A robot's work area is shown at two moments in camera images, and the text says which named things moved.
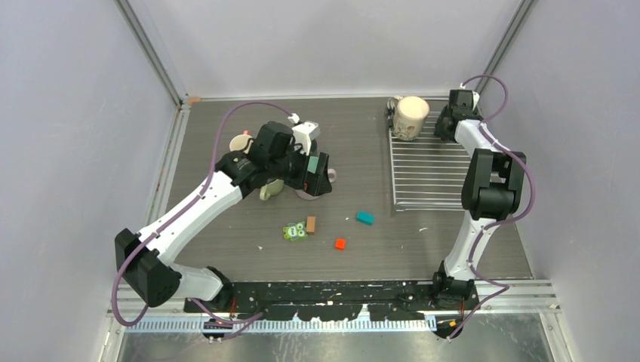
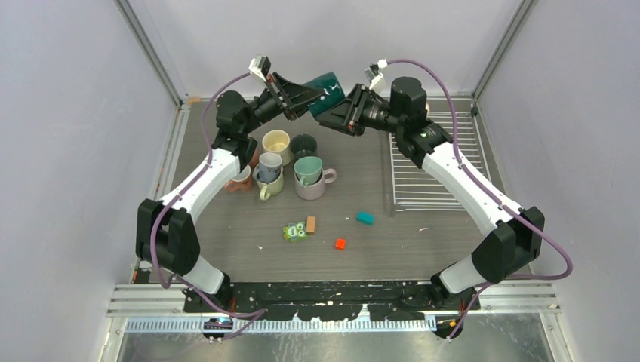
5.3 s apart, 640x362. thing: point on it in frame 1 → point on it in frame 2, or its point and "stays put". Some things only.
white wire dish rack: x=429 y=173 stays put
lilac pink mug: x=311 y=197 stays put
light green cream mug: x=271 y=189 stays put
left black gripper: x=314 y=183 → x=296 y=97
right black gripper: x=439 y=131 → x=337 y=118
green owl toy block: x=294 y=231 stays put
